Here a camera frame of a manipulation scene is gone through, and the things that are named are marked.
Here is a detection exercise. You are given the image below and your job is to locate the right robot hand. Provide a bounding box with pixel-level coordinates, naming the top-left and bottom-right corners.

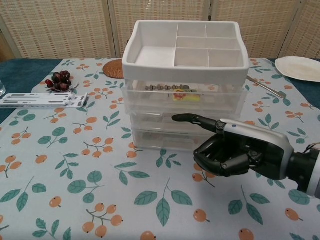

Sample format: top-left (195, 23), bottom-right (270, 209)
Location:
top-left (171, 113), bottom-right (295, 181)

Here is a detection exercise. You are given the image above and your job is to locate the small yellow toy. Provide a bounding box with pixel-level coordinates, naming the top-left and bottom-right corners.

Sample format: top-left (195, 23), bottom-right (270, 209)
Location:
top-left (172, 88), bottom-right (202, 102)

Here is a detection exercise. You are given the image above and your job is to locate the clear plastic storage box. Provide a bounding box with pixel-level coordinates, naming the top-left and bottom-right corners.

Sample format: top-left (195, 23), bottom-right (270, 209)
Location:
top-left (121, 79), bottom-right (247, 115)

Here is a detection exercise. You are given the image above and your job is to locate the white drawer organizer box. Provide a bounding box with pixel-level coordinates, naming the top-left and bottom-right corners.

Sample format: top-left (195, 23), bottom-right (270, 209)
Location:
top-left (121, 20), bottom-right (250, 151)

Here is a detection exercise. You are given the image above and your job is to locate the silver table knife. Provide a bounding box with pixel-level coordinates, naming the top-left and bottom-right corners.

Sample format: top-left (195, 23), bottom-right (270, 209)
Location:
top-left (246, 76), bottom-right (287, 99)

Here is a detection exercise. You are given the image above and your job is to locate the white plate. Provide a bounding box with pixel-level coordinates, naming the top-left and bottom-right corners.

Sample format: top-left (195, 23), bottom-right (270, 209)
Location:
top-left (274, 56), bottom-right (320, 82)

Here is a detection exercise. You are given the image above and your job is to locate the floral tablecloth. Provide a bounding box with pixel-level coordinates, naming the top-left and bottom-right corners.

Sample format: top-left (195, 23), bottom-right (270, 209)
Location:
top-left (0, 57), bottom-right (320, 240)

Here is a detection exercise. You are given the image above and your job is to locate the round woven coaster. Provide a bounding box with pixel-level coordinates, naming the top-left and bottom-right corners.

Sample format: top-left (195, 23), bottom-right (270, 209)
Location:
top-left (102, 59), bottom-right (125, 79)

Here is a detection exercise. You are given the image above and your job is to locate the dark red grape bunch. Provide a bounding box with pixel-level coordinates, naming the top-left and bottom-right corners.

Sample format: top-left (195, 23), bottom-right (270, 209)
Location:
top-left (44, 70), bottom-right (80, 93)

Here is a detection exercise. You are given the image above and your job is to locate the white folding stand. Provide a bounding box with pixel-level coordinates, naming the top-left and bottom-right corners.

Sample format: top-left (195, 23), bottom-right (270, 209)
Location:
top-left (0, 92), bottom-right (90, 109)

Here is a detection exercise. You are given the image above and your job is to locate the bamboo folding screen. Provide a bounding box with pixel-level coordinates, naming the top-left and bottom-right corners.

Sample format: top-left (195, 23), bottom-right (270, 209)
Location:
top-left (0, 0), bottom-right (320, 61)

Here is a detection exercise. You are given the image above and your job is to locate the dark blue table cover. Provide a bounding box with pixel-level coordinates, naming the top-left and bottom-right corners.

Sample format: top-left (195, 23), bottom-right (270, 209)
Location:
top-left (0, 57), bottom-right (320, 125)

